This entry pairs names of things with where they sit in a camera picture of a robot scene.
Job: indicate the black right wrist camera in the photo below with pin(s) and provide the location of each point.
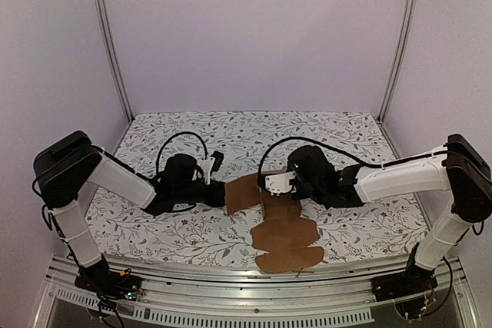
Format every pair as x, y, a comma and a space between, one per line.
308, 174

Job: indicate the aluminium front rail base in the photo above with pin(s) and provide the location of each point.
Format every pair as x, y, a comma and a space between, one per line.
179, 295

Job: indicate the aluminium frame post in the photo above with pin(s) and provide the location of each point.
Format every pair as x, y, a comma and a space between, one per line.
397, 62
113, 62

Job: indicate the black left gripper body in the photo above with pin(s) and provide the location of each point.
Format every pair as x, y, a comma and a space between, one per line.
184, 195

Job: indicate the brown cardboard box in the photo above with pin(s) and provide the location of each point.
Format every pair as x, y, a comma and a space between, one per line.
285, 240

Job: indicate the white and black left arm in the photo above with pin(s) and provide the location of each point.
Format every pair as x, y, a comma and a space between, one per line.
65, 168

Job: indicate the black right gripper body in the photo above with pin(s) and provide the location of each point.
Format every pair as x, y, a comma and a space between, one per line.
292, 193

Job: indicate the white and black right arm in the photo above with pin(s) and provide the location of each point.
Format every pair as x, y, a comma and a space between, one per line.
454, 167

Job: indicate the left aluminium frame post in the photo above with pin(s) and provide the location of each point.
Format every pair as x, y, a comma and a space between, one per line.
113, 62

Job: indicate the right aluminium frame post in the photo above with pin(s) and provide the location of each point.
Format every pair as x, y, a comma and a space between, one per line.
397, 62

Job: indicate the floral patterned table mat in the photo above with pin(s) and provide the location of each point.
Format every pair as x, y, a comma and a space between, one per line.
250, 141

